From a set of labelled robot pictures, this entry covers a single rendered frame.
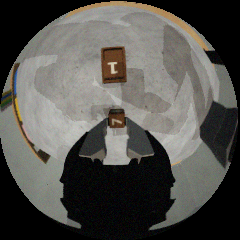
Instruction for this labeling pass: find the brown wooden cube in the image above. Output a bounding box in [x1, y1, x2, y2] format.
[108, 109, 125, 128]
[102, 59, 124, 80]

